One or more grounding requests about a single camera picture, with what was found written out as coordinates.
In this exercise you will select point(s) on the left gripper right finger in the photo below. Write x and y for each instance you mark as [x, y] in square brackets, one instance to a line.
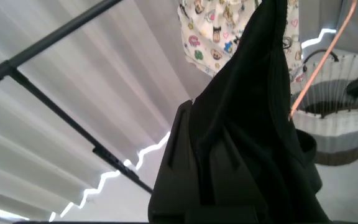
[228, 189]

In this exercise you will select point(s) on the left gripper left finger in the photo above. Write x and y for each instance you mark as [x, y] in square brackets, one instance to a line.
[172, 174]

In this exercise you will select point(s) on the pink clothes hanger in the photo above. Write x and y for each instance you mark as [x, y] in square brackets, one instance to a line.
[322, 62]

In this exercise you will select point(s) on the black garment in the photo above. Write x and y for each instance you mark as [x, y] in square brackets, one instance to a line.
[253, 93]

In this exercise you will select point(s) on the cream printed garment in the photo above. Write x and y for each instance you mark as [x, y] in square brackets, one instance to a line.
[210, 37]

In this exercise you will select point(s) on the white laundry basket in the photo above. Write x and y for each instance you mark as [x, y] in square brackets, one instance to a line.
[337, 130]

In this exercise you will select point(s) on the black clothes rack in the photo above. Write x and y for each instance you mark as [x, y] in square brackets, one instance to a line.
[57, 31]

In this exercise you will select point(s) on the white curtain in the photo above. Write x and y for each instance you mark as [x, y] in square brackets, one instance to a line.
[104, 93]

